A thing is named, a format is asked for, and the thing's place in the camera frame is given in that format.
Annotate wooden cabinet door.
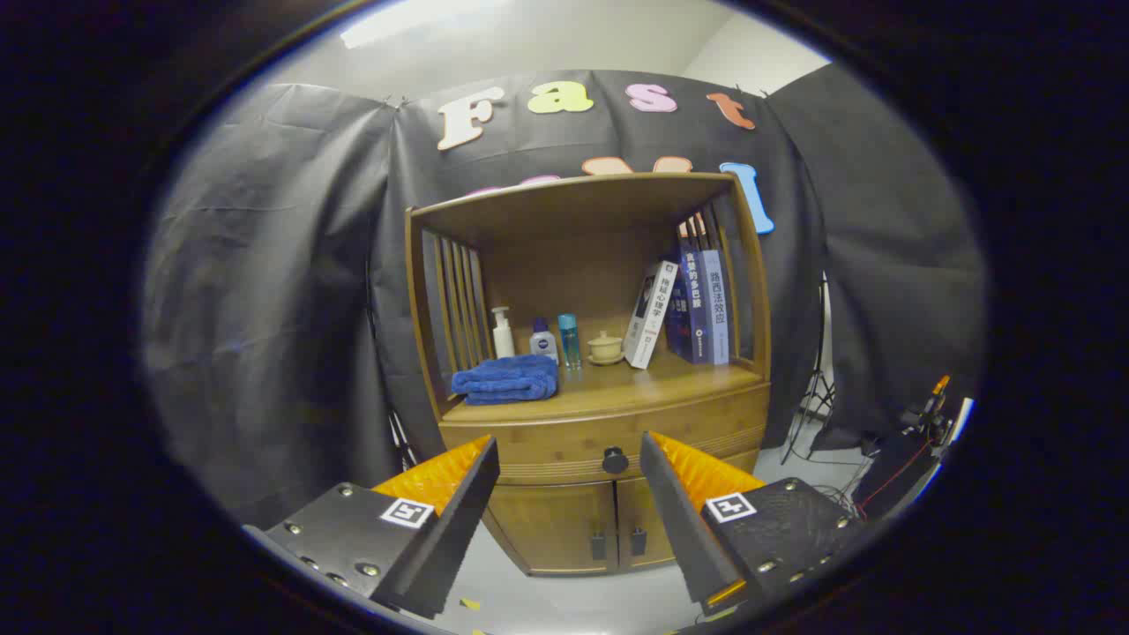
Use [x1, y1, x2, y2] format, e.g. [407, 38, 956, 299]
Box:
[615, 450, 761, 570]
[483, 481, 618, 579]

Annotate wooden drawer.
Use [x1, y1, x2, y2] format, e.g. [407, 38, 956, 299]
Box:
[438, 384, 770, 486]

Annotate black tripod stand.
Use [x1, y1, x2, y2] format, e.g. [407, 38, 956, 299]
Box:
[388, 410, 420, 473]
[781, 273, 834, 464]

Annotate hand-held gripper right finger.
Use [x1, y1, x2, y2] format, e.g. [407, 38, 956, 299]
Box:
[639, 430, 870, 616]

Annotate floor cables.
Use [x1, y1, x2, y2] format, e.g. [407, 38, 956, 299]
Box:
[829, 459, 874, 517]

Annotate clear blue bottle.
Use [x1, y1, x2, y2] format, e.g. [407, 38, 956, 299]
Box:
[557, 314, 583, 370]

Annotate blue folded towel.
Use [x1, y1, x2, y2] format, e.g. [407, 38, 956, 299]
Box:
[452, 355, 560, 407]

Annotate wooden countertop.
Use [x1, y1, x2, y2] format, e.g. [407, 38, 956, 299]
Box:
[445, 348, 764, 424]

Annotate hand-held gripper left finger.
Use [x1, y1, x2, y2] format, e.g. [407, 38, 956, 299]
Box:
[243, 434, 501, 620]

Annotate black equipment with orange part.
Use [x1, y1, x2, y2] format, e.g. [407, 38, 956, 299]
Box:
[851, 375, 976, 521]

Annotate blue book white lettering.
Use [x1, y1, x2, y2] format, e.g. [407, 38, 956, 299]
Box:
[677, 249, 711, 365]

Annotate pale lavender book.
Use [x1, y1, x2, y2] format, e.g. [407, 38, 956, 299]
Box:
[701, 249, 731, 366]

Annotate white bottle blue cap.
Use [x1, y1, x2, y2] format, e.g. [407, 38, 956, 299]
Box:
[529, 317, 559, 365]

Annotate wooden cabinet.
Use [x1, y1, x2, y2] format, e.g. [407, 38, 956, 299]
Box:
[404, 171, 774, 579]

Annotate black backdrop cloth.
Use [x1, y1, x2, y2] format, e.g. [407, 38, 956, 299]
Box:
[141, 69, 987, 530]

